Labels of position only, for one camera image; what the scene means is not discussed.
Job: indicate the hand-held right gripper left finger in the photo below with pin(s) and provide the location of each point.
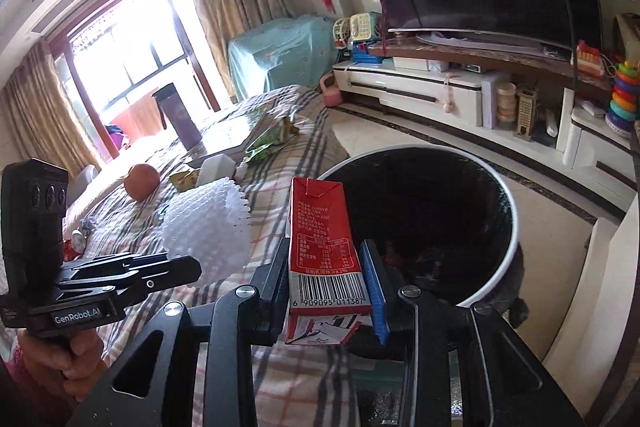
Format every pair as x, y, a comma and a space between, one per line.
270, 289

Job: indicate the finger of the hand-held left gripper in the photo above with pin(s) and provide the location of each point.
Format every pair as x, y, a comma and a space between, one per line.
170, 274
125, 263

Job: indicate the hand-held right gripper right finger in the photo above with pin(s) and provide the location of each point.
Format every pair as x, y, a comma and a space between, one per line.
376, 297

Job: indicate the white foam fruit net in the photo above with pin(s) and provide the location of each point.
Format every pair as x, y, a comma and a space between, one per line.
200, 227

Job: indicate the red and white drink carton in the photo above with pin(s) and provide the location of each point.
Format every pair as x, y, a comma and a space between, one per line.
320, 247

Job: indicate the white bin with black liner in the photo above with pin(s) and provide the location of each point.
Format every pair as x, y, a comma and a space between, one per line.
425, 207

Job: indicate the person's left hand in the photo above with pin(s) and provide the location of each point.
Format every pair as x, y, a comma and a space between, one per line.
75, 359

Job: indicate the crushed red can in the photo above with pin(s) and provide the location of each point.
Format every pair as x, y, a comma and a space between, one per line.
77, 241

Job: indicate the crumpled silver wrapper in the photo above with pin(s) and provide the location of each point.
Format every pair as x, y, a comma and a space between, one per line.
89, 223

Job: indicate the beige sofa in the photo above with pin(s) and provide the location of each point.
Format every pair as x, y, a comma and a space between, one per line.
82, 184

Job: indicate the apple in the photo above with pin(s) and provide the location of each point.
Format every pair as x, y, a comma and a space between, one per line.
141, 182

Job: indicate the yellow snack wrapper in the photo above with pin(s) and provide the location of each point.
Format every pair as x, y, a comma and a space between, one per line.
184, 179

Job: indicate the white paper box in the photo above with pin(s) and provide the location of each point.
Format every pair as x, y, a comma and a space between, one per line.
216, 169

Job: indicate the orange towel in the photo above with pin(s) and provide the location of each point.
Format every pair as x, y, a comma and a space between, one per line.
135, 122

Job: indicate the green yellow wrapper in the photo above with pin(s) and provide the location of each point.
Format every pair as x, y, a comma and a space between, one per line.
272, 139

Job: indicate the green board game box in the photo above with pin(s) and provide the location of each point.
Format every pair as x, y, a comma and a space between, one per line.
225, 132

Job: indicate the purple thermos bottle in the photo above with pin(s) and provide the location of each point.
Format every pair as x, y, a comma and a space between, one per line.
177, 117

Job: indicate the pink kettlebell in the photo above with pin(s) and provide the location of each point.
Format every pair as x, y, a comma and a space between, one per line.
331, 92

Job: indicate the glass balcony door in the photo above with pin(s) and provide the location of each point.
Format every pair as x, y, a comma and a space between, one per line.
130, 42

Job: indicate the white tv stand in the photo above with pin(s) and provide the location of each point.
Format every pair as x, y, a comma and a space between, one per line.
415, 87

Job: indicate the stack of round wooden boxes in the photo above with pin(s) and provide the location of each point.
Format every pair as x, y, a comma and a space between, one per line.
506, 104

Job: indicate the wooden grater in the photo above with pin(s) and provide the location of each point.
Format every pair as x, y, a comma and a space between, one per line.
526, 114

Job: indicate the teal covered furniture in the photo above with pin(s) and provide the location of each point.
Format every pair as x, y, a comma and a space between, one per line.
280, 52

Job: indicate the blue toy cash register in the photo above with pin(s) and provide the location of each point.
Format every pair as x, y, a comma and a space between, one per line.
366, 54

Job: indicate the round toy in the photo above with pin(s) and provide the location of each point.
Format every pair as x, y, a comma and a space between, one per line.
341, 34

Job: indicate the yellow toy phone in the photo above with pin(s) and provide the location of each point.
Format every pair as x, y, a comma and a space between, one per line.
365, 27

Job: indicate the red toy piano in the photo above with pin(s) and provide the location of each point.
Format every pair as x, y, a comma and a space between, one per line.
590, 59

